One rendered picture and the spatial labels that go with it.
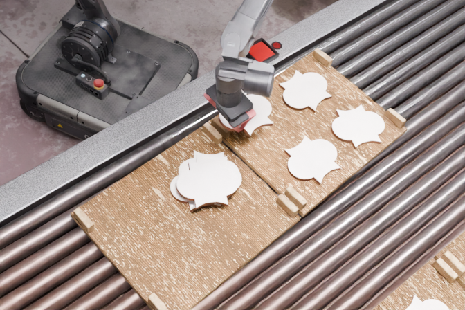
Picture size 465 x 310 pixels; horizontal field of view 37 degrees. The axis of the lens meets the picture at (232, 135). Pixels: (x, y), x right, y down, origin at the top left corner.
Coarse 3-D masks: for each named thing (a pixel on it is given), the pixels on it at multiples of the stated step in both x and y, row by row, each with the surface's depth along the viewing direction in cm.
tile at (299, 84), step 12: (288, 84) 186; (300, 84) 186; (312, 84) 187; (324, 84) 187; (288, 96) 183; (300, 96) 184; (312, 96) 184; (324, 96) 185; (300, 108) 182; (312, 108) 182
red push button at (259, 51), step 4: (256, 44) 196; (260, 44) 196; (264, 44) 196; (252, 48) 195; (256, 48) 195; (260, 48) 195; (264, 48) 195; (268, 48) 195; (248, 52) 194; (252, 52) 194; (256, 52) 194; (260, 52) 194; (264, 52) 194; (268, 52) 194; (272, 52) 195; (256, 56) 193; (260, 56) 193; (264, 56) 193; (268, 56) 194; (260, 60) 192
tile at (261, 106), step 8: (248, 96) 171; (256, 96) 171; (256, 104) 170; (264, 104) 170; (256, 112) 168; (264, 112) 169; (224, 120) 164; (256, 120) 166; (264, 120) 167; (248, 128) 164; (256, 128) 165; (248, 136) 164
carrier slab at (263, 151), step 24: (288, 72) 190; (312, 72) 191; (336, 72) 192; (336, 96) 187; (360, 96) 188; (288, 120) 180; (312, 120) 181; (384, 120) 184; (240, 144) 174; (264, 144) 175; (288, 144) 176; (336, 144) 177; (384, 144) 179; (264, 168) 170; (360, 168) 174; (312, 192) 168
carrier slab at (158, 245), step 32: (160, 160) 168; (128, 192) 162; (160, 192) 163; (256, 192) 166; (96, 224) 156; (128, 224) 157; (160, 224) 158; (192, 224) 159; (224, 224) 160; (256, 224) 161; (288, 224) 162; (128, 256) 153; (160, 256) 153; (192, 256) 154; (224, 256) 155; (160, 288) 149; (192, 288) 150
